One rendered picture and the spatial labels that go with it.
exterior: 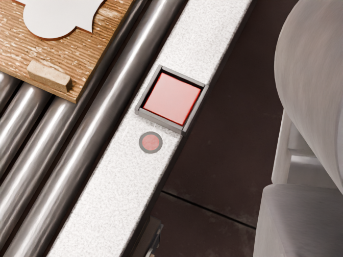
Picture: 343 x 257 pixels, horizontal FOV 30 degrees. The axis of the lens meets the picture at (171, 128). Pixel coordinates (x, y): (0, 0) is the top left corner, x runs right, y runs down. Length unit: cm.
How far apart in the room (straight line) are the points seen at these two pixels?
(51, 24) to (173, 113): 21
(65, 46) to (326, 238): 76
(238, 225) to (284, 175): 157
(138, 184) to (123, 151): 5
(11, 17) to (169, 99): 25
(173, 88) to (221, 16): 14
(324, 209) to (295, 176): 2
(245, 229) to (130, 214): 98
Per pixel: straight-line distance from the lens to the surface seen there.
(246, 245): 176
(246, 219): 178
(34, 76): 86
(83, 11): 91
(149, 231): 90
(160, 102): 85
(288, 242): 16
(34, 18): 91
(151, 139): 85
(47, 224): 82
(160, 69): 87
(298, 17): 18
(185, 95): 86
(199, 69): 89
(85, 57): 88
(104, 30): 90
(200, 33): 92
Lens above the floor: 170
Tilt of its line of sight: 67 degrees down
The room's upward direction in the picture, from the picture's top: 4 degrees clockwise
